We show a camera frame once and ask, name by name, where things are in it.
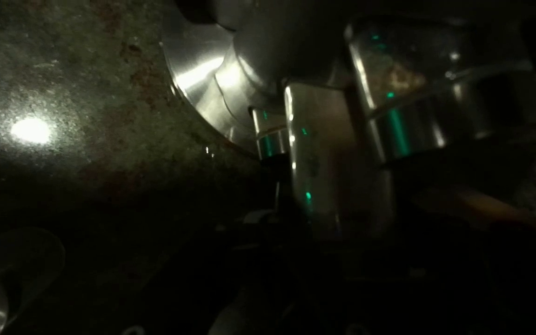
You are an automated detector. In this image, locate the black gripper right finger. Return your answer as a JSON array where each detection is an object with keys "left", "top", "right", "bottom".
[{"left": 396, "top": 203, "right": 536, "bottom": 335}]

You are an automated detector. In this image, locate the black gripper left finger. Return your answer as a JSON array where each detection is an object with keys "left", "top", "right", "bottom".
[{"left": 204, "top": 207, "right": 297, "bottom": 335}]

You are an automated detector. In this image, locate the glass seasoning jar chrome lid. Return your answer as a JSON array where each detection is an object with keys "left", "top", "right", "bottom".
[{"left": 281, "top": 81, "right": 402, "bottom": 246}]

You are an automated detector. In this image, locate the large chrome-lidded seasoning jar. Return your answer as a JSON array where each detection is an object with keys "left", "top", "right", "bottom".
[{"left": 340, "top": 23, "right": 536, "bottom": 170}]

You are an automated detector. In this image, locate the chrome revolving seasoning rack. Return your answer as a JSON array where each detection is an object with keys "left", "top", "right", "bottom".
[{"left": 160, "top": 12, "right": 536, "bottom": 174}]

